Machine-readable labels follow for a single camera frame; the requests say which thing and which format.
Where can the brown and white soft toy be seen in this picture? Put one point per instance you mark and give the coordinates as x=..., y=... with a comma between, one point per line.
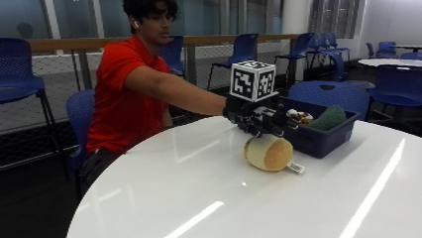
x=300, y=117

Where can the tan round plush toy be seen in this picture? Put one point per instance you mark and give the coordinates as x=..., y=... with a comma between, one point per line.
x=270, y=153

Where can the dark blue plastic bin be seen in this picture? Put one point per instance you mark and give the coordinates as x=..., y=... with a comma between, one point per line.
x=323, y=140

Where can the white marker cube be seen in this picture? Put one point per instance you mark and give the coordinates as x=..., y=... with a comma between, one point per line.
x=252, y=80

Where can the blue chair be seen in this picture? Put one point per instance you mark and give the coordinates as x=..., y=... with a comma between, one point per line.
x=412, y=56
x=243, y=51
x=298, y=49
x=384, y=49
x=174, y=54
x=21, y=77
x=330, y=94
x=81, y=122
x=330, y=44
x=397, y=86

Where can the white round table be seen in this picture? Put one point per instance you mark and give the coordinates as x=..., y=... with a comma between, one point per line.
x=389, y=62

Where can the white pillar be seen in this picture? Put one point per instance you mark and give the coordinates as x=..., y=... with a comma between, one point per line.
x=298, y=16

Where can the the person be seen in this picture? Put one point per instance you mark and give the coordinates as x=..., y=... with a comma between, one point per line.
x=126, y=99

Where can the white earbud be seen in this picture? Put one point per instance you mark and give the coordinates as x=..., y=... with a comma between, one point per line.
x=136, y=23

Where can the wooden handrail with mesh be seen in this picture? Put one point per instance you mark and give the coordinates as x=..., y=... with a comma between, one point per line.
x=66, y=43

